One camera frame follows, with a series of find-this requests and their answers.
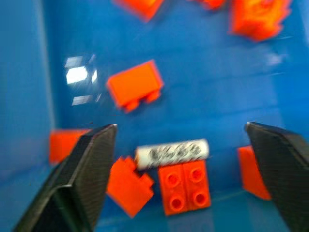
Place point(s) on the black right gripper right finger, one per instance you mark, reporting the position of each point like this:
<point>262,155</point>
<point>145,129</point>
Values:
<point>285,169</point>

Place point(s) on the orange toy brick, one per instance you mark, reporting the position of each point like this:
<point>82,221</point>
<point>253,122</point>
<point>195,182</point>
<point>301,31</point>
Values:
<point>61,145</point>
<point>258,17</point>
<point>212,3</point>
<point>252,174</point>
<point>184,187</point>
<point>135,84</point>
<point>129,186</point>
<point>142,7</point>

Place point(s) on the blue plastic bin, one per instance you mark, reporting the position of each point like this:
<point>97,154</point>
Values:
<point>193,96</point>

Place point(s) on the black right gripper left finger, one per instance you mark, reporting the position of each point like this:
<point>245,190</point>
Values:
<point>79,174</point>

